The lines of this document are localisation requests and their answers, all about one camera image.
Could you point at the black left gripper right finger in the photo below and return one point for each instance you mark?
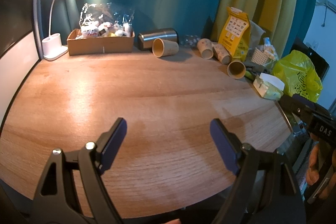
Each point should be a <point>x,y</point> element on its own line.
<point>265,189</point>

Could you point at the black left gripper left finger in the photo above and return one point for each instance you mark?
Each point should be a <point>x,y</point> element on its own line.
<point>56,199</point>

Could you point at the beige paper cup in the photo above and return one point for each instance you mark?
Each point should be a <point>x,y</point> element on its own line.
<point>162,48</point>

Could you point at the brown paper cup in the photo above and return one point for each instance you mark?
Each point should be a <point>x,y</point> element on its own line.
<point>236,69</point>

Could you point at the floral paper cup right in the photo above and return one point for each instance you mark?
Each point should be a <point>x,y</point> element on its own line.
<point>221,54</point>

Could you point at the floral paper cup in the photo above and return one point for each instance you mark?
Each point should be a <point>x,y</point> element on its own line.
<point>221,54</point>
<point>205,48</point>

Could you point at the floral paper cup left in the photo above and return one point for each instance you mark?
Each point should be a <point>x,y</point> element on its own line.
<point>205,48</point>

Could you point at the person's right hand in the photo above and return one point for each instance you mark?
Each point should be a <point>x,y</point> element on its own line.
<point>312,175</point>

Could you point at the yellow-green plastic bag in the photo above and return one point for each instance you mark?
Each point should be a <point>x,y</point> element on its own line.
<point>297,72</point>

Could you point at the tissue pack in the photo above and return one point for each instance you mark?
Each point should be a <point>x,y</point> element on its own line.
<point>269,87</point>

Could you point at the yellow paper bag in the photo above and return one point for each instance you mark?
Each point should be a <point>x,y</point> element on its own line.
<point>236,33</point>

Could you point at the white desk lamp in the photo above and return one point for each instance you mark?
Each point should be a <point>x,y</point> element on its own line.
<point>52,45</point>

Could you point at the cardboard tray box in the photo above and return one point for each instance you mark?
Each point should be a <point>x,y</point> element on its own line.
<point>98,45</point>

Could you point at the steel thermos bottle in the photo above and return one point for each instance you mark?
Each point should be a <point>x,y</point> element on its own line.
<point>145,39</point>

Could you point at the clear plastic snack bag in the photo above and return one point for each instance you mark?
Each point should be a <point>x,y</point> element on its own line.
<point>105,20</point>

